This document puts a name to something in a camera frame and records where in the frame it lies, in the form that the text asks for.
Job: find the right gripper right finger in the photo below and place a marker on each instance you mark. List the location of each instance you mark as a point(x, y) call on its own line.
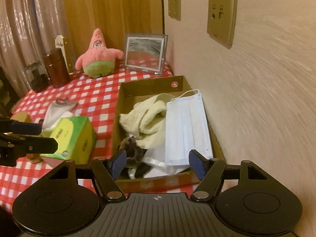
point(209, 172)

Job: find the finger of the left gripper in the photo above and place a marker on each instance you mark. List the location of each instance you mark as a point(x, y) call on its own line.
point(14, 147)
point(8, 125)

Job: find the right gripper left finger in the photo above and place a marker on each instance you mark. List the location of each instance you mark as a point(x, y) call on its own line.
point(106, 172)

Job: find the light blue face mask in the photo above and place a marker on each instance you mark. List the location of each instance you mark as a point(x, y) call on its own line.
point(186, 129)

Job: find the white grey sock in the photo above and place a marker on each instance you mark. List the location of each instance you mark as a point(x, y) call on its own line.
point(55, 110)

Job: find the green tissue box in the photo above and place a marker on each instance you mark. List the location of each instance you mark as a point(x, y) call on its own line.
point(76, 139)

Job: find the clear jar with green lid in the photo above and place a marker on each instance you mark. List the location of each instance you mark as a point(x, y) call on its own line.
point(36, 76)

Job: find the cream fluffy towel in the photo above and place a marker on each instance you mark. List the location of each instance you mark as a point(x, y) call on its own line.
point(145, 120)

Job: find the brown cardboard box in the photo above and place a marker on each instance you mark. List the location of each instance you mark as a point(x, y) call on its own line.
point(131, 93)

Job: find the dark red cylindrical canister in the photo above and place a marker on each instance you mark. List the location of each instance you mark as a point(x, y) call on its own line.
point(56, 68)

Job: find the red white checkered tablecloth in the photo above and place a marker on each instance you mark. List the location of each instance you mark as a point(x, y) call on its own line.
point(96, 99)

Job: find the pink starfish plush toy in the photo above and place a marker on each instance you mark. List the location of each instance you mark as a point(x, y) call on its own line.
point(98, 60)

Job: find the sheer grey curtain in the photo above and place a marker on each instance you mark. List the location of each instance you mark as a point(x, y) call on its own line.
point(28, 32)

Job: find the golden brown curtain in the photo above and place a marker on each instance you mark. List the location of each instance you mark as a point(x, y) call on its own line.
point(115, 18)

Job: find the gold wall socket plate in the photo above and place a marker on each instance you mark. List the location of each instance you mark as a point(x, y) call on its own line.
point(222, 20)

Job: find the gold wall switch plate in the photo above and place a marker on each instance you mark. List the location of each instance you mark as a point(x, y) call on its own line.
point(174, 9)

